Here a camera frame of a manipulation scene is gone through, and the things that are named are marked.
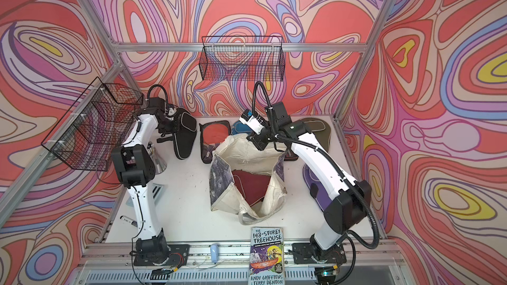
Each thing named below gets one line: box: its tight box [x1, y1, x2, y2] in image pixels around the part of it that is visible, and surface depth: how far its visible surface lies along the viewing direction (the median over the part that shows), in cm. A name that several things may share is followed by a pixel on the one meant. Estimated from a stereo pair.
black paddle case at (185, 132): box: [172, 107, 198, 161], surface depth 101 cm
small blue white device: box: [209, 243, 220, 265], surface depth 73 cm
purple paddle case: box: [302, 163, 333, 212], surface depth 91 cm
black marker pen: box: [119, 215, 138, 227], surface depth 83 cm
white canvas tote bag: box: [209, 133, 288, 225], surface depth 75 cm
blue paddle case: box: [231, 120, 253, 136], surface depth 110 cm
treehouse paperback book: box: [248, 226, 286, 285], surface depth 72 cm
